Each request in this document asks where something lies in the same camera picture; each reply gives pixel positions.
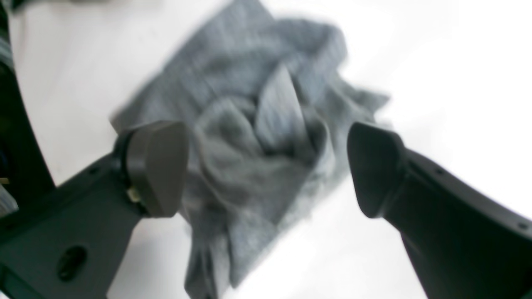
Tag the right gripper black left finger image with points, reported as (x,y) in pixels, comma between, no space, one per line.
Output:
(71,243)

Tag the grey T-shirt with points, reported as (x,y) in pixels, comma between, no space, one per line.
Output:
(268,115)

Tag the black robot arm image left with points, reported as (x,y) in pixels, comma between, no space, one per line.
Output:
(24,173)

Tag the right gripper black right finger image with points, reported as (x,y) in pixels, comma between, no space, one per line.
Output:
(461,244)

